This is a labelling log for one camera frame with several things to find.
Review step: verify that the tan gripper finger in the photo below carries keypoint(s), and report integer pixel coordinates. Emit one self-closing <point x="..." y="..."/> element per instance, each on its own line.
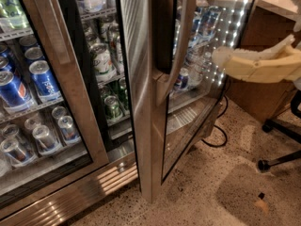
<point x="272" y="65"/>

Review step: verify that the fridge glass door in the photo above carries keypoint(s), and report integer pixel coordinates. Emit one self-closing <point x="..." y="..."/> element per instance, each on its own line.
<point x="161" y="36"/>
<point x="50" y="30"/>

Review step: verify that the stainless fridge base grille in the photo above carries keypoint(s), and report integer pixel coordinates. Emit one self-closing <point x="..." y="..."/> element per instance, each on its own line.
<point x="163" y="134"/>

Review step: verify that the wooden cabinet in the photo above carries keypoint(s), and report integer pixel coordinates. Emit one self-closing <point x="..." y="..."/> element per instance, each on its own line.
<point x="263" y="101"/>

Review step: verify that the clear water bottle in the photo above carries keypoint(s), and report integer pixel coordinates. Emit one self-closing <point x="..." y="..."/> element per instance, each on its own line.
<point x="200" y="67"/>

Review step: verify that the leftmost green can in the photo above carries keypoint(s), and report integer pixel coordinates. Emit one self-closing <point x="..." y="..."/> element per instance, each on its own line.
<point x="113" y="111"/>

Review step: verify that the leftmost 7up can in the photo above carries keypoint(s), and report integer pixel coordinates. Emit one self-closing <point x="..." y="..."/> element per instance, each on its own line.
<point x="102" y="63"/>

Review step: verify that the front blue pepsi can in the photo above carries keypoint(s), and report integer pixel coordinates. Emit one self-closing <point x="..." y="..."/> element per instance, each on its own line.
<point x="44" y="81"/>

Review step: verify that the blue pepsi can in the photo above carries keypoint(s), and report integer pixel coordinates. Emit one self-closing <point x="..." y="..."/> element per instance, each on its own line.
<point x="15" y="93"/>
<point x="44" y="81"/>

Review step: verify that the silver can bottom left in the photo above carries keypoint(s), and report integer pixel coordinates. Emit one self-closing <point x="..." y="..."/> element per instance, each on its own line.
<point x="47" y="142"/>

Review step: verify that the left blue pepsi can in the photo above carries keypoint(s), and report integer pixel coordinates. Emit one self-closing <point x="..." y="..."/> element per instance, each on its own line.
<point x="15" y="93"/>

